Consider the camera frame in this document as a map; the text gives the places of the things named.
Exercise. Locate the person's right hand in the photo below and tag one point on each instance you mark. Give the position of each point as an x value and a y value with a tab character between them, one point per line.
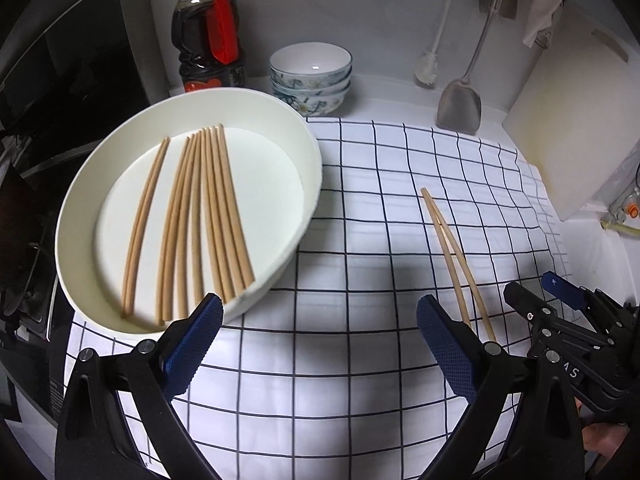
602	442

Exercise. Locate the white cutting board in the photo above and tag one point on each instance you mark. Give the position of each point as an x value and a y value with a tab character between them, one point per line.
570	120

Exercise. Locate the round white tray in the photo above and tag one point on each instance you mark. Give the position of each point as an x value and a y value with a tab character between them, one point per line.
280	170

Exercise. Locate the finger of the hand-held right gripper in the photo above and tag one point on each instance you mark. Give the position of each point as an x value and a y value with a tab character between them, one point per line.
562	287
525	300

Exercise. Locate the metal spatula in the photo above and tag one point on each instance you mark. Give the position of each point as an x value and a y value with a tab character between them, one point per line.
457	110

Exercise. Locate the grey valve with orange knob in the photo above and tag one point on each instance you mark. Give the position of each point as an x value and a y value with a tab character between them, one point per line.
631	207

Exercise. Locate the black gas stove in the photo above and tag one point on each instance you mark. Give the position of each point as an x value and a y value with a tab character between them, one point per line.
25	285

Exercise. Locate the dark sauce bottle red label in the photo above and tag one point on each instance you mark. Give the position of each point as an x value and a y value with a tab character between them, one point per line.
200	45

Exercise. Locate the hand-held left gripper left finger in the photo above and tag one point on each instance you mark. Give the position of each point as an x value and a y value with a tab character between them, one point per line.
195	345

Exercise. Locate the beige hanging rag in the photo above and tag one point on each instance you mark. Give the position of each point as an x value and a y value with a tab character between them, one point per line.
537	5

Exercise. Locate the black range hood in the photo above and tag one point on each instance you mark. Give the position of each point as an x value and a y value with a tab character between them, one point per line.
75	60

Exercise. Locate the bundle of wooden chopsticks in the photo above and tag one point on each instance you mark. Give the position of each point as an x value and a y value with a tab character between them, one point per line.
210	210

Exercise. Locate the white grid-checked cloth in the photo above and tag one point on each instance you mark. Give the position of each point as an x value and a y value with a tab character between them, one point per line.
350	385

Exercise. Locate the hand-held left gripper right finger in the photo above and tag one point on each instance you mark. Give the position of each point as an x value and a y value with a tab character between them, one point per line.
445	355

